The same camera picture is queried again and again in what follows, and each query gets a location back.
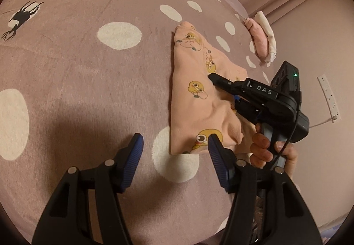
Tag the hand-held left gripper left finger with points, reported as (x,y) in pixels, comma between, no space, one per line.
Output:
(132,162)

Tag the mauve polka dot blanket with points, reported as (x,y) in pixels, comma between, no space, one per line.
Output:
(83,82)

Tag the pink and white folded clothes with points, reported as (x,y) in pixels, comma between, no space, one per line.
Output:
(267,26)

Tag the pink folded cloth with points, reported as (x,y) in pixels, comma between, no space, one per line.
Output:
(258,37)

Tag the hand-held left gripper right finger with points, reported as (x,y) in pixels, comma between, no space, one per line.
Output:
(218,162)

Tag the person's right hand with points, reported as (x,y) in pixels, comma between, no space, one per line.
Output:
(261,151)

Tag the white power strip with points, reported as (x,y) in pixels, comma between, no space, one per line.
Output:
(327,95)

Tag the pink duck print shirt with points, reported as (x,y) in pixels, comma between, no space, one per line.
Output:
(193,106)

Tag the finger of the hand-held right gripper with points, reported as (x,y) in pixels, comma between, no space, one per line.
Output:
(246,109)
(224,82)

